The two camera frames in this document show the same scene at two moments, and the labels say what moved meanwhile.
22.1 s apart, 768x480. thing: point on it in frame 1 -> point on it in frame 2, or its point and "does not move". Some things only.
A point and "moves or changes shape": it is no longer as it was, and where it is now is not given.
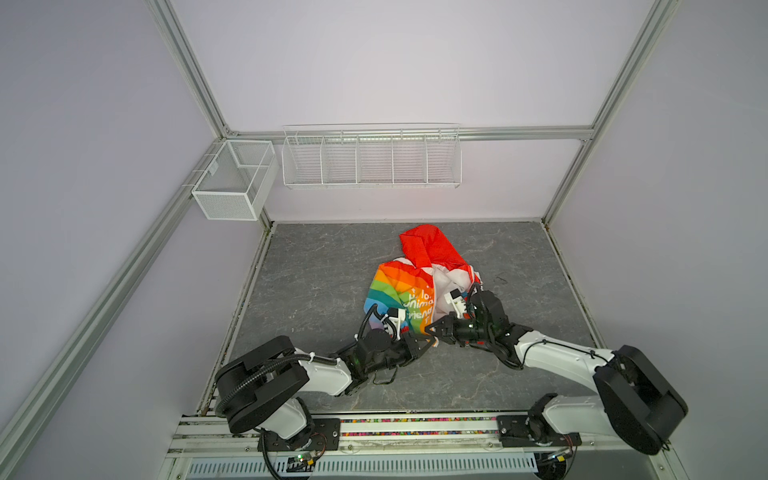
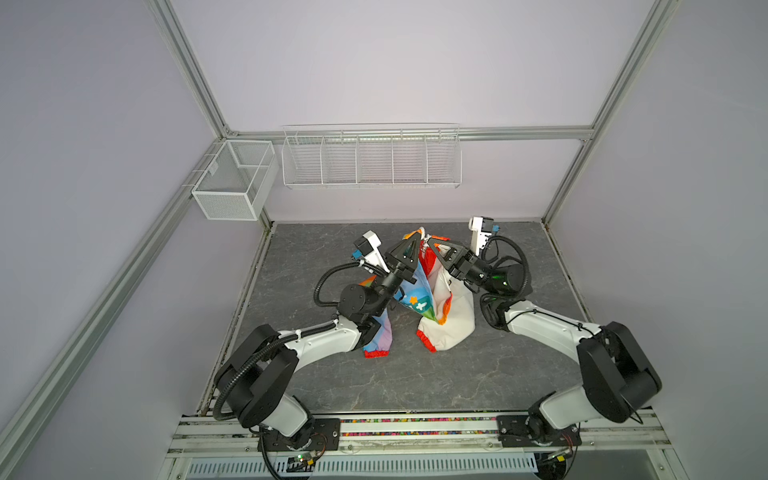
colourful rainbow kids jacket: x=408 y=294 moves or changes shape
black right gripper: x=448 y=330 -> x=464 y=266
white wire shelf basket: x=372 y=156 does not move
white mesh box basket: x=236 y=184 does not move
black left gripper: x=411 y=348 -> x=410 y=260
